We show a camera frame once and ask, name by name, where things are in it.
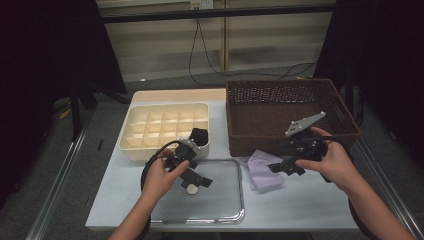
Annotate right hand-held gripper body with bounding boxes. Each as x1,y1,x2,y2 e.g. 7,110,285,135
284,111,331,167

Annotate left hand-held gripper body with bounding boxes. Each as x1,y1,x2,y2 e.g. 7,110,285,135
164,137,202,173

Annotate lavender sock pair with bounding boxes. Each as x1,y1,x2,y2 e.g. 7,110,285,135
239,149,285,192

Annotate black sock pair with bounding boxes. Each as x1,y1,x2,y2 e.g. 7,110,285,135
188,127,210,147

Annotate cream divided organizer box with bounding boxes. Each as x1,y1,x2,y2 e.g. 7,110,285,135
118,102,210,160

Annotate brown woven basket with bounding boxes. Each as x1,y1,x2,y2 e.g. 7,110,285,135
225,78,362,158

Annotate person's left hand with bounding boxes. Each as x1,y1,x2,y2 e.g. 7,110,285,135
141,148,191,203

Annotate person's right hand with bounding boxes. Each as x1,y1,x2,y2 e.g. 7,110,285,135
294,126,364,195

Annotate metal tray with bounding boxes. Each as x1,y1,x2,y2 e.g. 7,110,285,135
149,158,245,225

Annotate black curtain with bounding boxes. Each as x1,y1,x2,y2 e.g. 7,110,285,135
0,0,128,211
313,0,424,168

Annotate black stand leg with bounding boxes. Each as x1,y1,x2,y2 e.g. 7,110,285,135
68,83,131,141

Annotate black horizontal bar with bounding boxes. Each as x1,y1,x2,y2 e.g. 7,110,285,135
99,3,338,24

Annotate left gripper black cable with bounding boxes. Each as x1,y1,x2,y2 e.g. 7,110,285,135
133,139,183,240

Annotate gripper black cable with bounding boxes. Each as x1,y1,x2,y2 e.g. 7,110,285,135
293,134,381,240
133,139,183,240

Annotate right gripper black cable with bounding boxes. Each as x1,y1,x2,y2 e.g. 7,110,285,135
293,134,381,240

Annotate metal floor rail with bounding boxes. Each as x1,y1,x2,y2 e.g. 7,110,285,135
24,113,98,240
353,136,424,240

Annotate thin black wall cable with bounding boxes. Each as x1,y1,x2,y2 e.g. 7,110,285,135
188,18,319,86

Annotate white wall socket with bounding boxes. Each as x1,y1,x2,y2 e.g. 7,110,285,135
189,0,214,10

